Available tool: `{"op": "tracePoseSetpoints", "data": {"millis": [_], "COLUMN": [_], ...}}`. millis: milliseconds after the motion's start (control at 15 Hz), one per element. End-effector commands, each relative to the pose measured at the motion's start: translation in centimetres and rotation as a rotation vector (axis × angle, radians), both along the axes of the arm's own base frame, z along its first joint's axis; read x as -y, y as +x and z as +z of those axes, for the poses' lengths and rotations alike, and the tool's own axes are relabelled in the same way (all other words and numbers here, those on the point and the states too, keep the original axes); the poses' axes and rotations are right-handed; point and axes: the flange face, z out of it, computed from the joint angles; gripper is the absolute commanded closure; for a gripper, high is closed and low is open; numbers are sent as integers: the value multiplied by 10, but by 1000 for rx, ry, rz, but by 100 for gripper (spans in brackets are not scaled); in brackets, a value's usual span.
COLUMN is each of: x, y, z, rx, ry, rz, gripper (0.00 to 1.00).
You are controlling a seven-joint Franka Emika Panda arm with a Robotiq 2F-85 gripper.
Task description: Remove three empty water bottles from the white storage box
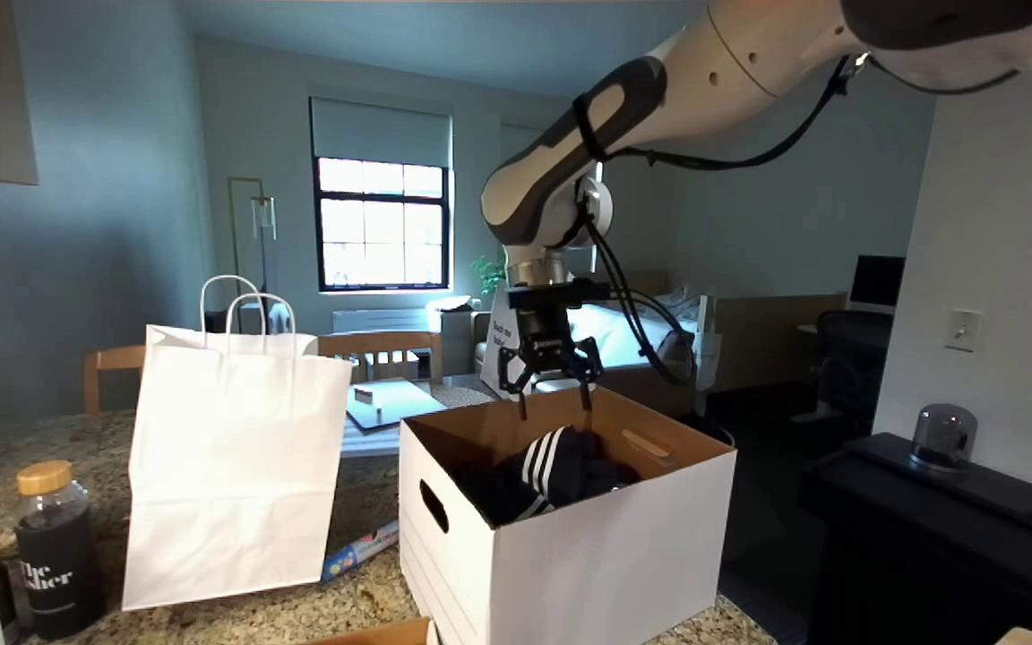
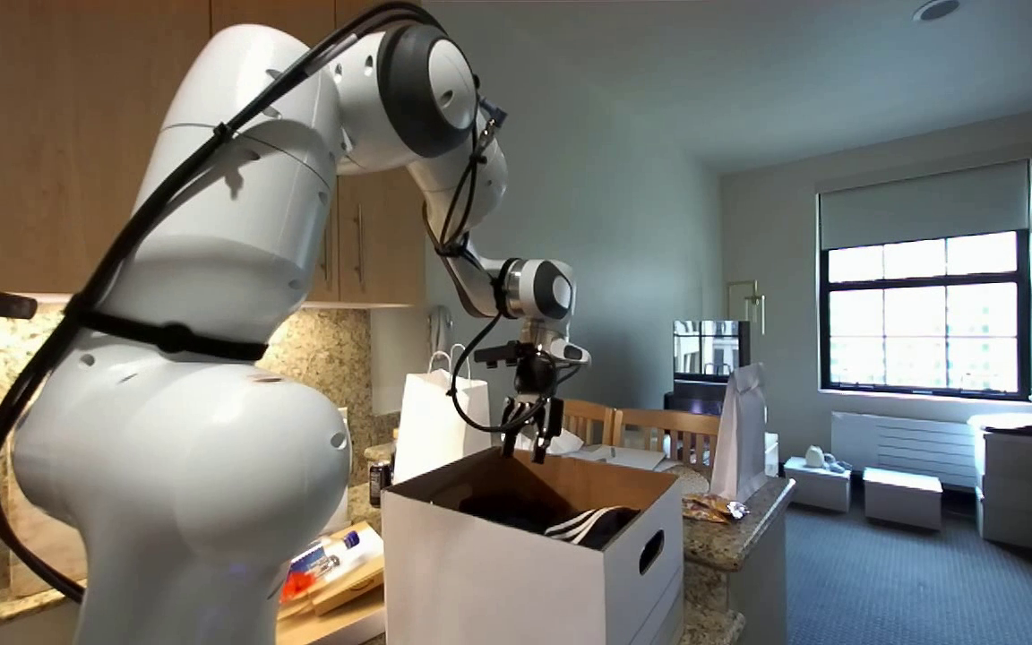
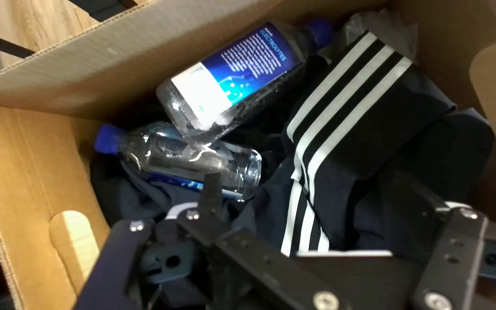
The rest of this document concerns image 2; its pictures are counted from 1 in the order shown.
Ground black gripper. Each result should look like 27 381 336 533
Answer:
496 354 569 463

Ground wooden cutting board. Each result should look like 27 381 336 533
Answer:
273 586 390 645

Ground black white striped sandal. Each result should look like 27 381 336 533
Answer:
545 506 642 551

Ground white radiator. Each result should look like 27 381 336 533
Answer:
827 408 979 489

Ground white square ottoman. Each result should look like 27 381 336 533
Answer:
858 465 947 533
779 445 856 514

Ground white roller blind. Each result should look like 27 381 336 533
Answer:
812 157 1032 255

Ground white side cabinet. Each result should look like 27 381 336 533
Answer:
972 410 1032 551

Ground round ceiling light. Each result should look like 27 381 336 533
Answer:
911 0 962 25

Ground wooden chair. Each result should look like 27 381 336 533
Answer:
609 404 725 472
562 396 619 452

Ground yellow and white package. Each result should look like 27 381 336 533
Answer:
280 526 387 610

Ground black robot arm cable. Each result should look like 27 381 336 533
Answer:
0 0 580 605

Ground tall narrow white bag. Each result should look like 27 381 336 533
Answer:
709 360 775 502

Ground white paper bag with handles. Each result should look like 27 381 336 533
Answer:
390 345 493 488

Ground black framed window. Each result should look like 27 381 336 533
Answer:
815 228 1032 404

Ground white cardboard storage box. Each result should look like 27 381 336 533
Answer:
378 445 689 645

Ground wooden wall cabinets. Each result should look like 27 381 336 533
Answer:
0 0 430 306

